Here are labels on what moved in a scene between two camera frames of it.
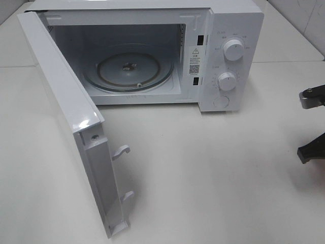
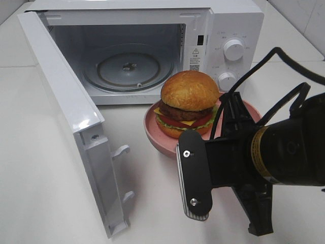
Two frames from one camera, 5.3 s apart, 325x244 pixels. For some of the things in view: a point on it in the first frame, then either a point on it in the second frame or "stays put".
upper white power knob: x=233 y=50 stays put
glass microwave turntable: x=128 y=67 stays put
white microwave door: x=91 y=136 stays put
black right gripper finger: x=313 y=97 → x=192 y=161
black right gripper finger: x=315 y=150 → x=256 y=201
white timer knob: x=227 y=81 stays put
